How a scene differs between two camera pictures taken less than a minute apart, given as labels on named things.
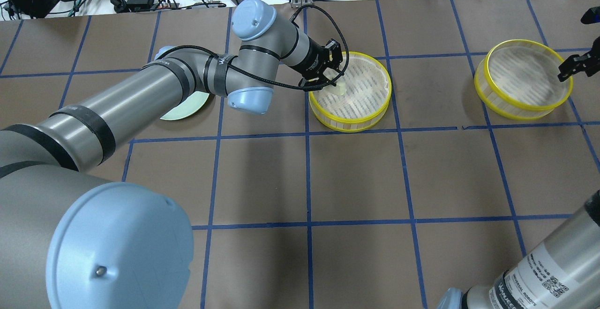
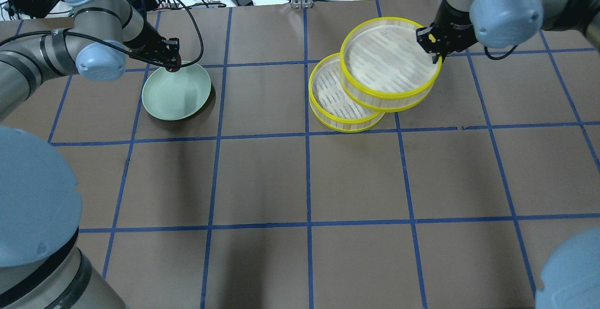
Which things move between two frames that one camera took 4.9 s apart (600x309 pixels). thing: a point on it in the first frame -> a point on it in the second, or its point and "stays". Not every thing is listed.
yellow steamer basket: (366, 102) stays
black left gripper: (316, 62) -> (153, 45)
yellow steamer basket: (518, 80) -> (384, 66)
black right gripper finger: (589, 62) -> (452, 32)
